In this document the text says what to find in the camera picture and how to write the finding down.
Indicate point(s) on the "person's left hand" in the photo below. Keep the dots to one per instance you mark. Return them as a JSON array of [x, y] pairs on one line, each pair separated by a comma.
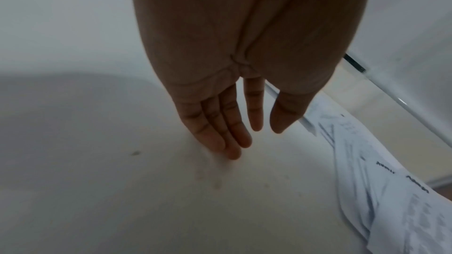
[[247, 24]]

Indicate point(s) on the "white printed paper sheets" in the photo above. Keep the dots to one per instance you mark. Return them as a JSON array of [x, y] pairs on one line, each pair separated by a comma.
[[381, 191]]

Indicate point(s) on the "black glass joint strip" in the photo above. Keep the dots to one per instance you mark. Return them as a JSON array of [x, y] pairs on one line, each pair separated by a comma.
[[355, 62]]

